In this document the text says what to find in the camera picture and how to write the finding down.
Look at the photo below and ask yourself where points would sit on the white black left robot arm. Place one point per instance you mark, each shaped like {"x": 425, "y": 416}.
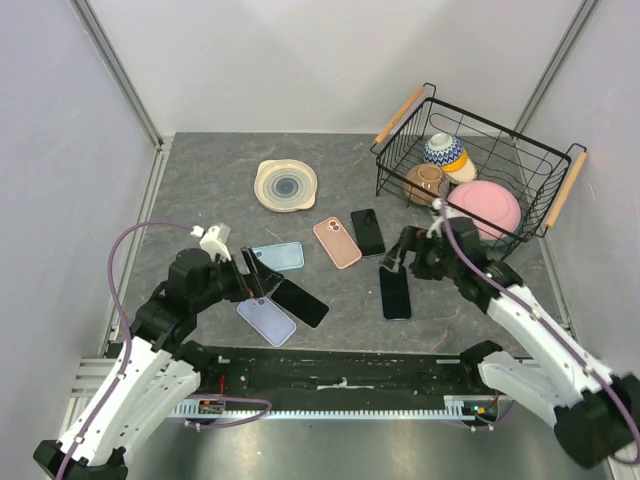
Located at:
{"x": 157, "y": 369}

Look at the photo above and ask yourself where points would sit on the grey slotted cable duct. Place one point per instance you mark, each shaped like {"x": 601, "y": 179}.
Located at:
{"x": 452, "y": 409}

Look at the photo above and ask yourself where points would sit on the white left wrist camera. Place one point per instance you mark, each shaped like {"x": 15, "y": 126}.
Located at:
{"x": 213, "y": 241}

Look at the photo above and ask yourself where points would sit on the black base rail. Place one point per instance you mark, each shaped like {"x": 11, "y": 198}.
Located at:
{"x": 314, "y": 381}

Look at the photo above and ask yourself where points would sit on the lilac phone case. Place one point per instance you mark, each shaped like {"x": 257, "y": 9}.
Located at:
{"x": 266, "y": 318}

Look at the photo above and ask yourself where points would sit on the brown ceramic bowl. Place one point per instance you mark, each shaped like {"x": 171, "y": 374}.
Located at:
{"x": 422, "y": 184}

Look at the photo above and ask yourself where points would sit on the cream silicone lid plate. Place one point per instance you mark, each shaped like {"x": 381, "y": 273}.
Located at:
{"x": 285, "y": 185}

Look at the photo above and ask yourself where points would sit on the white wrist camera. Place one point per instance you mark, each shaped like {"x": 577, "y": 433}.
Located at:
{"x": 213, "y": 241}
{"x": 440, "y": 211}

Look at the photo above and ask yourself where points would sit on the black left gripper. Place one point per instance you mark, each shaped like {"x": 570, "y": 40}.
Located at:
{"x": 265, "y": 277}

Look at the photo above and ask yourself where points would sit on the green-edged black phone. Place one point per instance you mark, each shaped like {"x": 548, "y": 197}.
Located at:
{"x": 367, "y": 231}

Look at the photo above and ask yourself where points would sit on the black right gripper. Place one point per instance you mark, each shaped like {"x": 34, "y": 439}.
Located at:
{"x": 412, "y": 238}

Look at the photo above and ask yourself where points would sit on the black wire basket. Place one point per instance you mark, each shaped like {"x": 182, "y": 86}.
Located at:
{"x": 540, "y": 177}

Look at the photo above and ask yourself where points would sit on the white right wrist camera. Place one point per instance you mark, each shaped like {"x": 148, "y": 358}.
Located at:
{"x": 440, "y": 211}

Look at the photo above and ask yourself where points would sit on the yellow cream bowl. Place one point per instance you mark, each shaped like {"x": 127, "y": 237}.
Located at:
{"x": 461, "y": 171}

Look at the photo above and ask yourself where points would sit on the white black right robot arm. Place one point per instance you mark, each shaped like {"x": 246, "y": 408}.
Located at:
{"x": 593, "y": 411}

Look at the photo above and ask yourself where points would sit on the pink phone case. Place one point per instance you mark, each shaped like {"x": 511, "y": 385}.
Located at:
{"x": 338, "y": 244}

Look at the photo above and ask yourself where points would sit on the blue patterned bowl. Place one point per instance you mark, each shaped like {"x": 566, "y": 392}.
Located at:
{"x": 443, "y": 150}

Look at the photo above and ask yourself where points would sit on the black phone near lilac case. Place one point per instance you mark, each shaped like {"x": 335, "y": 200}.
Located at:
{"x": 304, "y": 306}

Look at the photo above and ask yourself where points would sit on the light blue phone case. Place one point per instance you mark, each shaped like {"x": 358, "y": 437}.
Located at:
{"x": 281, "y": 257}

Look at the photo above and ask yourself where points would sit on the pink plate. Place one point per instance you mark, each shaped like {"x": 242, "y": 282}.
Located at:
{"x": 494, "y": 210}

